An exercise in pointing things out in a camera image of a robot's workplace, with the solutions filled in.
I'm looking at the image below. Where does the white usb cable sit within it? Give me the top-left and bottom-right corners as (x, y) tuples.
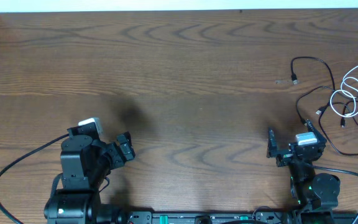
(314, 63), (358, 119)

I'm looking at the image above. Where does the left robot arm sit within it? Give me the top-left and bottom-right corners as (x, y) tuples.
(44, 122), (135, 224)

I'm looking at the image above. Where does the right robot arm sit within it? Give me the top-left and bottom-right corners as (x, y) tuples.
(267, 121), (341, 224)

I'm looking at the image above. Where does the right camera black cable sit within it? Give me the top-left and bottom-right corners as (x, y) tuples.
(309, 164), (358, 224)

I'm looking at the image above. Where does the camera black cable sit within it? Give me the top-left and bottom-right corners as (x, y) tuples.
(309, 164), (358, 224)
(0, 133), (70, 224)

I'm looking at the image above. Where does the left camera black cable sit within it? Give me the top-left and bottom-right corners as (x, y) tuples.
(0, 133), (70, 224)

